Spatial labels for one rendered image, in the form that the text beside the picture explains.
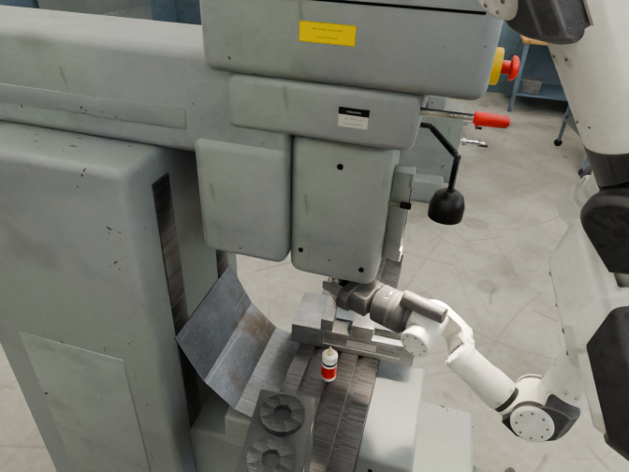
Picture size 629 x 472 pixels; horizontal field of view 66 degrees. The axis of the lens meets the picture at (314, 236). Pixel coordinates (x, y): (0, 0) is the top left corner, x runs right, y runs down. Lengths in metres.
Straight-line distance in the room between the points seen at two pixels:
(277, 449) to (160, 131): 0.64
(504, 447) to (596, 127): 2.12
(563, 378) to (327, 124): 0.64
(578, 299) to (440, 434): 0.95
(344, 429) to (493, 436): 1.37
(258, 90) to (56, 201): 0.47
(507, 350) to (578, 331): 2.28
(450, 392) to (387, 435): 1.30
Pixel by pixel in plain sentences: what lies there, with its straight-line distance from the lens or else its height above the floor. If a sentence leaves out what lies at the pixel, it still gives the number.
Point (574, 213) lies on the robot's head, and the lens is 0.85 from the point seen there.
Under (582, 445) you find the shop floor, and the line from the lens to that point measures 2.70.
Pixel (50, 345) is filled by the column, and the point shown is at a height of 1.03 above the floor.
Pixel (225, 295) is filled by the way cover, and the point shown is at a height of 1.04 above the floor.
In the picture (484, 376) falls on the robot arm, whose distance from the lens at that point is 1.08.
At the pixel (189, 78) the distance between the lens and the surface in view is 0.94.
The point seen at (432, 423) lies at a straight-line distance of 1.57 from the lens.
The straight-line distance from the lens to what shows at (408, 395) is 1.45.
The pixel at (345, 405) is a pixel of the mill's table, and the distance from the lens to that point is 1.32.
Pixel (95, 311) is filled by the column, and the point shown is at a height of 1.19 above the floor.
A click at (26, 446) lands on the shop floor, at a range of 2.60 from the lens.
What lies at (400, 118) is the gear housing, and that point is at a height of 1.69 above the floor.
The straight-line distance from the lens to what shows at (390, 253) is 1.06.
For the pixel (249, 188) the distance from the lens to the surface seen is 0.95.
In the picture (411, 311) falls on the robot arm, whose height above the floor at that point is 1.26.
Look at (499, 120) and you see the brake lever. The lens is 0.83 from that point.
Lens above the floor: 1.95
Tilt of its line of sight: 33 degrees down
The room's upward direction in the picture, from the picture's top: 3 degrees clockwise
